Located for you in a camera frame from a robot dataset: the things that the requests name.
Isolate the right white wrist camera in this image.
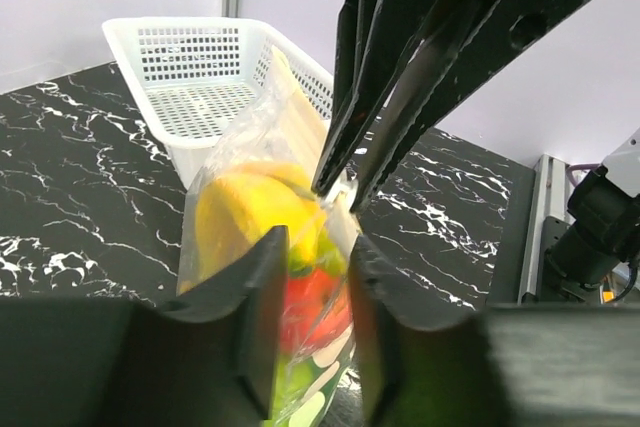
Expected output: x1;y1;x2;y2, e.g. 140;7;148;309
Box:
601;129;640;198

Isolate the clear dotted zip top bag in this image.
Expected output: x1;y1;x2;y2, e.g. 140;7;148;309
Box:
177;47;360;426

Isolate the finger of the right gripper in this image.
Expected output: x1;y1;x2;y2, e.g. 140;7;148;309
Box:
310;0;481;196
352;0;591;211

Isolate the yellow banana bunch toy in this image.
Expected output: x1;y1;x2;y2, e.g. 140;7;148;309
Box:
177;161;326;294

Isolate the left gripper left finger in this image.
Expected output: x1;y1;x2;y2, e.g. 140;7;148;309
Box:
1;226;288;426

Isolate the green apple toy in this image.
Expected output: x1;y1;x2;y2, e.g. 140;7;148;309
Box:
274;354;314;400

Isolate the red apple toy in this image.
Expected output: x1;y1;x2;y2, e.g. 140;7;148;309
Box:
279;268;351;355

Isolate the black marble pattern mat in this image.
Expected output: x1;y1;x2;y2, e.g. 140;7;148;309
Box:
1;64;534;309

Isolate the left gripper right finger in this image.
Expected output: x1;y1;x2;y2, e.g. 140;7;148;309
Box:
348;236;639;426

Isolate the white plastic basket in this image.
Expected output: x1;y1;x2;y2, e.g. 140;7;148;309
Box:
102;17;333;186

